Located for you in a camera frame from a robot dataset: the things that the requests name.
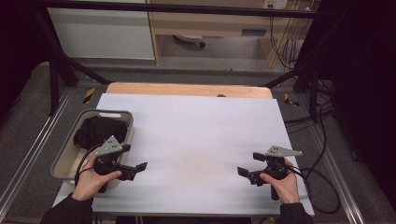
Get beige plastic basket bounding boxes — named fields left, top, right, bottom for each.
left=50, top=108, right=135, bottom=190

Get white wall socket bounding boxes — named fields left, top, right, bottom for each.
left=262, top=0, right=290, bottom=10

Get light wooden desk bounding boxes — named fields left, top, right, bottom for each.
left=146, top=0, right=314, bottom=68

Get black floor cables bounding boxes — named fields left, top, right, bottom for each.
left=284, top=78, right=336, bottom=135

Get black metal crossbar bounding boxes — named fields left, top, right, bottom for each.
left=31, top=0, right=328, bottom=20

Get person's right hand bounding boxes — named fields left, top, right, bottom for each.
left=260, top=158, right=301, bottom=205

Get black curtain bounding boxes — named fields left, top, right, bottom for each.
left=306, top=0, right=396, bottom=206
left=0, top=0, right=52, bottom=120

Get person's left hand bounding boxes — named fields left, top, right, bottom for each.
left=72, top=151, right=123, bottom=202

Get white table cover sheet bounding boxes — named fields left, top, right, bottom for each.
left=51, top=92, right=316, bottom=217

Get black metal stand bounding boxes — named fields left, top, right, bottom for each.
left=263, top=57, right=323, bottom=123
left=33, top=8, right=112, bottom=117

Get office chair base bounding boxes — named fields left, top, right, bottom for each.
left=172, top=34, right=206, bottom=49

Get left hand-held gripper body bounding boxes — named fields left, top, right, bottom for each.
left=92, top=134, right=138, bottom=194

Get wooden table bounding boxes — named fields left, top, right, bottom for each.
left=106, top=81, right=275, bottom=100

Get left hand-held gripper cable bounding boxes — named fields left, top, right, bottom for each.
left=74, top=143, right=105, bottom=188

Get white cabinet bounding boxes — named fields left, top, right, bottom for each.
left=47, top=7, right=156, bottom=61

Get aluminium floor rail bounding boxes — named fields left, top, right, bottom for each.
left=306, top=124, right=366, bottom=224
left=0, top=88, right=75, bottom=213

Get black cloth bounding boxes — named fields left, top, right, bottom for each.
left=73, top=116, right=129, bottom=151

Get hand-held gripper cable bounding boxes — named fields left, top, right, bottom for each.
left=74, top=143, right=105, bottom=188
left=287, top=165, right=342, bottom=215

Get right hand-held gripper cable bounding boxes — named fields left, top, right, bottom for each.
left=287, top=165, right=342, bottom=215

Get hanging black cables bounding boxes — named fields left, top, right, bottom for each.
left=268, top=6, right=316, bottom=70

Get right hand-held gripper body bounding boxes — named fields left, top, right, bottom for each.
left=247, top=145, right=304, bottom=201

